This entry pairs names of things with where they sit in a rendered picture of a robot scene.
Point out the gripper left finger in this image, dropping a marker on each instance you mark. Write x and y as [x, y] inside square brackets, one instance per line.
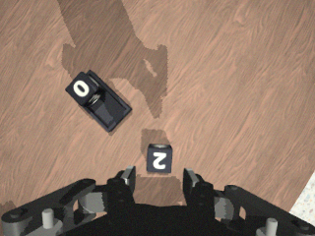
[53, 213]

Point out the black number cube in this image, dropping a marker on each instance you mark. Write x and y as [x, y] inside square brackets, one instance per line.
[85, 90]
[159, 158]

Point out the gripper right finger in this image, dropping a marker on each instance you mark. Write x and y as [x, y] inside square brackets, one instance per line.
[262, 218]

